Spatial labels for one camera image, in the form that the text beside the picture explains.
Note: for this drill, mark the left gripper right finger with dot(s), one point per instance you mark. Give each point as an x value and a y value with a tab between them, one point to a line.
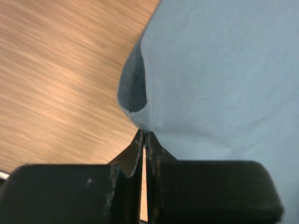
207	192

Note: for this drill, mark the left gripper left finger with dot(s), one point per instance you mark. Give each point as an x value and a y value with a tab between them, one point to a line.
76	193

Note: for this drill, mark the blue-grey t-shirt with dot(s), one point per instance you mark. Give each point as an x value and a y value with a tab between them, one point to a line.
219	80

